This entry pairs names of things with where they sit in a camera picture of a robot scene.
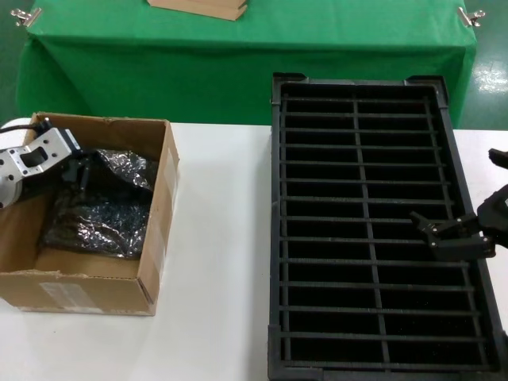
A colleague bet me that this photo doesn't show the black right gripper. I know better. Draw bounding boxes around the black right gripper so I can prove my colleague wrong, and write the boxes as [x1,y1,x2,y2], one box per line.
[409,148,508,262]

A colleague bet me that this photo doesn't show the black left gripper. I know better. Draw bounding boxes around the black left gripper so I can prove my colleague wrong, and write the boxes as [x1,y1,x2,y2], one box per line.
[17,152,96,199]

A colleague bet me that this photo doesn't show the bagged graphics card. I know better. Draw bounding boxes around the bagged graphics card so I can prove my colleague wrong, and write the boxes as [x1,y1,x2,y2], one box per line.
[41,189,154,260]

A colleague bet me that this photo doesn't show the open brown cardboard box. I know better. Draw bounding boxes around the open brown cardboard box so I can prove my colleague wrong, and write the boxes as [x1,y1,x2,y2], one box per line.
[0,112,180,318]

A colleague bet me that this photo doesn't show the black slotted plastic crate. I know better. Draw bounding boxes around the black slotted plastic crate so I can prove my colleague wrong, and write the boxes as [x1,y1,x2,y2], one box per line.
[266,71,508,381]

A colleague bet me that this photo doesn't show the silver binder clip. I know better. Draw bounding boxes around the silver binder clip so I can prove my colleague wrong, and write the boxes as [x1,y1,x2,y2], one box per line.
[456,6,487,28]
[10,7,43,28]

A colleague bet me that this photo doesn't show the green tablecloth with carton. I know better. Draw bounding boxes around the green tablecloth with carton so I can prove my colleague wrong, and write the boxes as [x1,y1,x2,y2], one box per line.
[15,0,477,128]

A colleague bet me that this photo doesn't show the flat open cardboard carton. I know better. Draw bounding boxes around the flat open cardboard carton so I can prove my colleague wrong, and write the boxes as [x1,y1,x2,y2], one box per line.
[146,0,249,21]

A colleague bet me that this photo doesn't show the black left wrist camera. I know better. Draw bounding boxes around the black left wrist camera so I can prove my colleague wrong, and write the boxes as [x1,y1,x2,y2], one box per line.
[63,129,83,158]

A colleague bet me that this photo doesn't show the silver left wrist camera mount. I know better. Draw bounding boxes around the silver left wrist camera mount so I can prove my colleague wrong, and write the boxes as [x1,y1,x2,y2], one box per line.
[0,126,71,187]

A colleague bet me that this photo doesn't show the thin black left cable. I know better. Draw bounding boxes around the thin black left cable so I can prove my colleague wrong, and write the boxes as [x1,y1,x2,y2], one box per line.
[0,117,55,134]

